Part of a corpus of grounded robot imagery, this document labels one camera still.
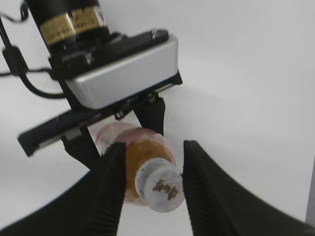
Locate pink oolong tea bottle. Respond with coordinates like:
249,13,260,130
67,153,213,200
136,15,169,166
95,121,175,205

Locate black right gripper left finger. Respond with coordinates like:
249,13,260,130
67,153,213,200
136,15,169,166
0,143,126,236

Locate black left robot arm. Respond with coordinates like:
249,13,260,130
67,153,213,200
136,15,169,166
18,0,182,168

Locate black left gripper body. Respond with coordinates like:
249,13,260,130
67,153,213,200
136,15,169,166
18,29,182,156

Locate white bottle cap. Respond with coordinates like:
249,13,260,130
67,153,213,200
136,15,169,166
134,158,185,213

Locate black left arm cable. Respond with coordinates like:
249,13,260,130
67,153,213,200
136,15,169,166
0,2,66,99

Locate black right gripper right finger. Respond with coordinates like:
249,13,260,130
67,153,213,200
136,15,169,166
182,141,315,236

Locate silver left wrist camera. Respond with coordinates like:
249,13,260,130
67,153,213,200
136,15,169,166
66,34,178,110

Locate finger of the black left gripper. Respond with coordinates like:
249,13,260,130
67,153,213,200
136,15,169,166
134,97,165,135
62,127,100,169

